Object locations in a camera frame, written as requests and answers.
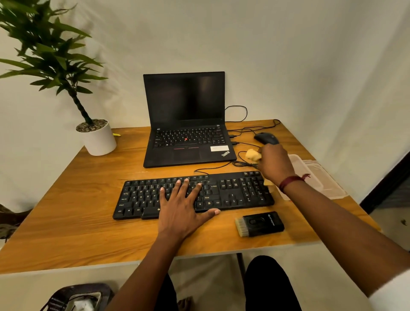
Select person's right hand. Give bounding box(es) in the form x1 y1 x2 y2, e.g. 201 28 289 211
256 143 296 187

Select person's left hand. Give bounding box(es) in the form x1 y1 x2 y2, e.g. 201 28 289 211
157 179 222 244

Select clear plastic container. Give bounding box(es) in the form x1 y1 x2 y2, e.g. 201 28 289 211
263 153 313 202

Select black keyboard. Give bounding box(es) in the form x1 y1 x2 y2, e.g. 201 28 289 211
112 170 275 221

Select clear lid with orange clips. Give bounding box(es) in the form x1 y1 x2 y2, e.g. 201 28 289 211
302 159 349 200

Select black cleaning brush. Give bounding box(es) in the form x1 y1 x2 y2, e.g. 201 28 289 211
234 211 285 238

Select person's left forearm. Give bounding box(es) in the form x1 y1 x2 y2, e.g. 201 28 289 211
104 234 183 311

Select person's right forearm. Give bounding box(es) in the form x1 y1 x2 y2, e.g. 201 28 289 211
283 179 410 297

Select person's black trousers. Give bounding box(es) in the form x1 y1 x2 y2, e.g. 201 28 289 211
153 255 302 311

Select person's white shirt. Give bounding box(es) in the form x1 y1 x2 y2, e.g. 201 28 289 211
368 268 410 311

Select red wrist band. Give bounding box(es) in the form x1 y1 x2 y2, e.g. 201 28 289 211
278 173 311 194

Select black computer mouse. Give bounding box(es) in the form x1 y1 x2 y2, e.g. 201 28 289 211
253 132 280 147

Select white plant pot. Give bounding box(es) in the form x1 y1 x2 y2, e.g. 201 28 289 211
75 119 117 157

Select black laptop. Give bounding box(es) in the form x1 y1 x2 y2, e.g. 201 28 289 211
143 71 237 168

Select black woven basket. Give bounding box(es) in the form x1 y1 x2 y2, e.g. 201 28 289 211
39 282 115 311

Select brown patterned bag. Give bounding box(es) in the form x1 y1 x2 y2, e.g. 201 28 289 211
0 204 32 241

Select green leafy plant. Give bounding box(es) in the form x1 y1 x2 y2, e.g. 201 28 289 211
0 0 108 126

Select black mouse cable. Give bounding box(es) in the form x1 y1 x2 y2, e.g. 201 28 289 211
226 119 281 135

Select black laptop charger cable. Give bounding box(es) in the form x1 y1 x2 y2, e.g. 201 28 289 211
224 105 248 123

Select black door frame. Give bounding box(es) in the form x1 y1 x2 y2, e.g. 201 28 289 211
359 150 410 215

